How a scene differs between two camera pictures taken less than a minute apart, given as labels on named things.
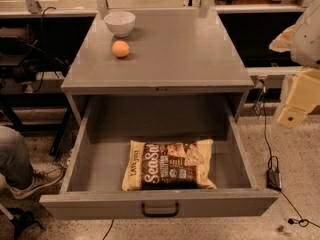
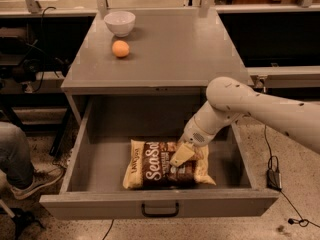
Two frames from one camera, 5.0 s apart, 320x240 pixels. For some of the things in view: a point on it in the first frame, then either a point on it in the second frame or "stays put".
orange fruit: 120,48 stays put
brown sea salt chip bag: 180,164 stays put
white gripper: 307,39 → 194,133
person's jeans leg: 15,163 stays put
